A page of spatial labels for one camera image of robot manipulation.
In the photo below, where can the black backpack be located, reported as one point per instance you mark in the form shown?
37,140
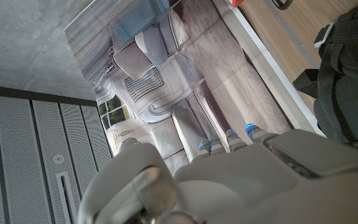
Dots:
353,87

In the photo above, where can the wooden drawer with red front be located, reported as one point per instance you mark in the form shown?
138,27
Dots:
236,2

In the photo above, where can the printed living room backdrop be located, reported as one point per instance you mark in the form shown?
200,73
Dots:
222,68

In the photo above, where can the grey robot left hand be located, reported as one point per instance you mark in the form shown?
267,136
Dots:
244,186

